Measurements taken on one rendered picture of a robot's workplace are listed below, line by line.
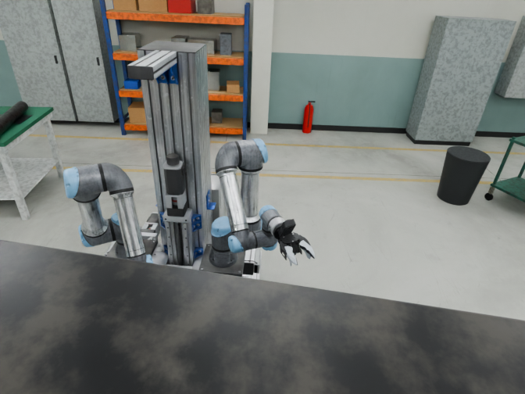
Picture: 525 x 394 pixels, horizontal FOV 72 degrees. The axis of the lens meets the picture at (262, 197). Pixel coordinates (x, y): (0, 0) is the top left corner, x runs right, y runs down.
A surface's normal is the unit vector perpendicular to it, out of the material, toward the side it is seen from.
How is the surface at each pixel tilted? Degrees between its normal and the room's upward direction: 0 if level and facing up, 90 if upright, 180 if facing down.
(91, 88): 90
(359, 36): 90
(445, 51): 90
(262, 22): 90
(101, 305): 0
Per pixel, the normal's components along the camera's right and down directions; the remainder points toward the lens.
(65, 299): 0.04, -0.86
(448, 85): 0.00, 0.51
